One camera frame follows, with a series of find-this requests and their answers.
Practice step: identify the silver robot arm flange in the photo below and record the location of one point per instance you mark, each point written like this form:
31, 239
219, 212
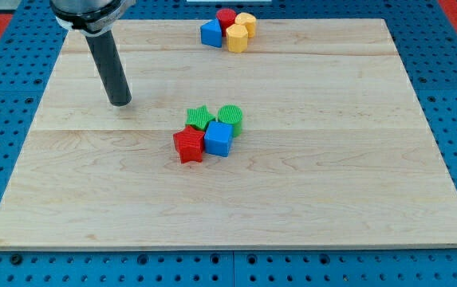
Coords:
91, 17

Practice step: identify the red star block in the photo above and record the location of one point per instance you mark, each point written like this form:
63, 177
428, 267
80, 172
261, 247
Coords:
189, 143

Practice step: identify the yellow heart block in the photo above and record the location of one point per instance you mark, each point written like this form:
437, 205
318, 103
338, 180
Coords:
247, 20

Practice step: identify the blue triangle block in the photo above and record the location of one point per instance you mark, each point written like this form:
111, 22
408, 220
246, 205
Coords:
211, 34

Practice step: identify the light wooden board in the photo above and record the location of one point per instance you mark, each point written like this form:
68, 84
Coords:
335, 151

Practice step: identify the blue cube block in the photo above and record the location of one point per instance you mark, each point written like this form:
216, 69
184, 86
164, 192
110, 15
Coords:
218, 139

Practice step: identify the red cylinder block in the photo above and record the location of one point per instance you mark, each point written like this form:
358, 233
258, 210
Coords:
226, 18

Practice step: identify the green cylinder block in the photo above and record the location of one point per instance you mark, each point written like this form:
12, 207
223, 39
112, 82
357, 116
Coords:
233, 115

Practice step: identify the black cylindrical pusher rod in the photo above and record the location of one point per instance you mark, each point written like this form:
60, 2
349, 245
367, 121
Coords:
107, 59

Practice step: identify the yellow hexagon block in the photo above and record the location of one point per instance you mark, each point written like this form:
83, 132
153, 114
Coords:
237, 38

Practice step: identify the green star block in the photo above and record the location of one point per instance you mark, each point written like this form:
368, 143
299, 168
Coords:
199, 118

